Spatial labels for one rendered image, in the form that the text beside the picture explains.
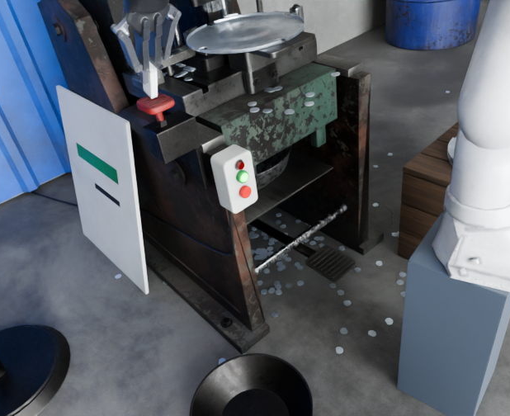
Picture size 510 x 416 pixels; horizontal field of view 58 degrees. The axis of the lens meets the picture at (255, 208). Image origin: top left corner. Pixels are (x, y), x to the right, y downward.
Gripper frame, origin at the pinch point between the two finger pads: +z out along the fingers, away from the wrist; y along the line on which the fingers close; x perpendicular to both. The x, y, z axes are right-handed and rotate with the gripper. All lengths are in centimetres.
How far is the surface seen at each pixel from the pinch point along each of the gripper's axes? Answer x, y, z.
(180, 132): -7.2, 2.1, 9.4
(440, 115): -12, 155, 84
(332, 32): 95, 206, 122
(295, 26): 0.3, 41.2, 2.5
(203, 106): 1.6, 15.4, 16.3
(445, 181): -46, 62, 29
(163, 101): -3.8, 0.5, 2.9
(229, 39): 7.7, 26.9, 5.5
